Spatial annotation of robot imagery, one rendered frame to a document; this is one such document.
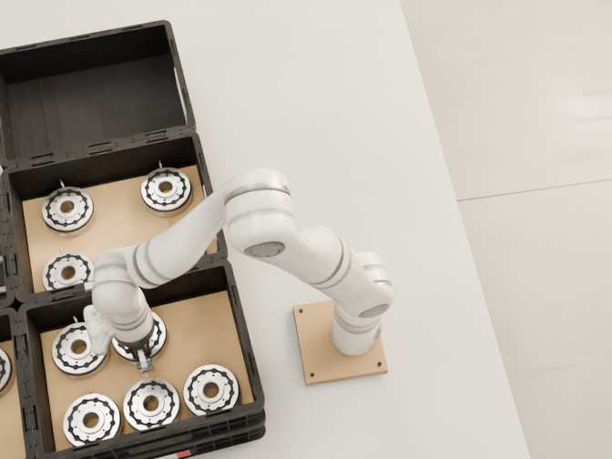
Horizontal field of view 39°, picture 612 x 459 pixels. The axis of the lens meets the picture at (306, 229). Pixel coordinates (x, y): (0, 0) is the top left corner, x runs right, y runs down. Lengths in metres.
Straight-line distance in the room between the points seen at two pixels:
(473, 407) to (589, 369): 0.92
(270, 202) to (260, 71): 1.06
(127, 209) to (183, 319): 0.28
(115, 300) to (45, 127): 0.72
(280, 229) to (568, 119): 2.07
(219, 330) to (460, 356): 0.51
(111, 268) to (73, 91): 0.74
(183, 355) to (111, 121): 0.57
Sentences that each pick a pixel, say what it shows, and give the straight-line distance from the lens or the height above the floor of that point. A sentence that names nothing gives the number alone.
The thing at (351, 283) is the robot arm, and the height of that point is 1.15.
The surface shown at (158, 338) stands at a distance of 1.68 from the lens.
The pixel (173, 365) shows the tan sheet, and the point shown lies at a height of 0.83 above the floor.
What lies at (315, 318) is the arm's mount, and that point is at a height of 0.72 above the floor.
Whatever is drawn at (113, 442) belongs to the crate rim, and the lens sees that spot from 1.56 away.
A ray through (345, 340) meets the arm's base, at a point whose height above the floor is 0.81.
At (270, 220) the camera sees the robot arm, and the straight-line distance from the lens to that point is 1.13.
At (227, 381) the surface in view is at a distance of 1.64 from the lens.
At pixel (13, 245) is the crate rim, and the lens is 1.74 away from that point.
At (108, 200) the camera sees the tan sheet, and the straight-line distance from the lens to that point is 1.86.
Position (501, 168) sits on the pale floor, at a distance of 2.93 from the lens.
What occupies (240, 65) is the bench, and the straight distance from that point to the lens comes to 2.19.
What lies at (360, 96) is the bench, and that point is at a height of 0.70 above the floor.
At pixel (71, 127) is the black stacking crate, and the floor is 0.83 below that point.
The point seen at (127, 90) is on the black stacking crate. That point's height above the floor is 0.83.
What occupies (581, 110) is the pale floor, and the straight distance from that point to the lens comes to 3.14.
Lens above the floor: 2.42
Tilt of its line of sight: 63 degrees down
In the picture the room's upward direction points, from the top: 3 degrees clockwise
